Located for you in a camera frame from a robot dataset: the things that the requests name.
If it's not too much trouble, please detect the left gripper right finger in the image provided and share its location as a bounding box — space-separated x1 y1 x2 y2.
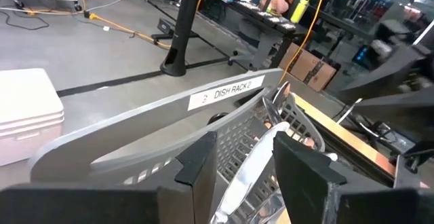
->
273 131 434 224

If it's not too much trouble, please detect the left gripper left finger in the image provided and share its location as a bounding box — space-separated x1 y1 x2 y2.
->
0 131 218 224

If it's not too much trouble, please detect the silver table knife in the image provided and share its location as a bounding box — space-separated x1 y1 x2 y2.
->
209 121 292 224

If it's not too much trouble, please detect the grey plastic cutlery basket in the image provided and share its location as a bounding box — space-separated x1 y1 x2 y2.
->
28 68 326 224

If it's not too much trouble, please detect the cardboard box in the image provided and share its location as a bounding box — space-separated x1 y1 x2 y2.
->
278 42 338 92

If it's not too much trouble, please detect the grey office chair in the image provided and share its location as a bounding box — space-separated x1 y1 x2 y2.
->
227 20 282 69

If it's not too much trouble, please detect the black office desk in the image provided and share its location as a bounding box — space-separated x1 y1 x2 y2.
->
203 0 299 71

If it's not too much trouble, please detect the black stand pole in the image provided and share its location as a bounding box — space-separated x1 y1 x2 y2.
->
159 0 205 77

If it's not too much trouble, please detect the green water bottle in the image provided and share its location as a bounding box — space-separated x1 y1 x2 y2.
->
290 0 311 24

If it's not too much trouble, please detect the white plastic bin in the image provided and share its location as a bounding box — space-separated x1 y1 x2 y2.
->
0 68 65 167

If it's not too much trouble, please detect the yellow floor cable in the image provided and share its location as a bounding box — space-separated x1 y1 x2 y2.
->
25 0 172 51

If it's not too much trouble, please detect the black floor cable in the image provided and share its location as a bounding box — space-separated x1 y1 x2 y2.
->
0 10 50 31

